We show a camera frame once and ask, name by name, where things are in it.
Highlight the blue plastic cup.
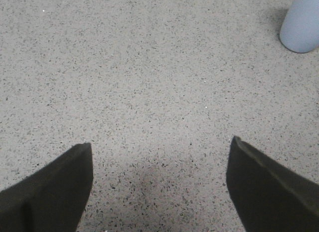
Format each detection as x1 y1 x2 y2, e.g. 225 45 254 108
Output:
279 0 319 53

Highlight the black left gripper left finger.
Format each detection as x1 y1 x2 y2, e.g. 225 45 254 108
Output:
0 143 93 232

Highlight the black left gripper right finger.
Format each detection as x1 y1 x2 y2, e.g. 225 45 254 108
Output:
226 136 319 232

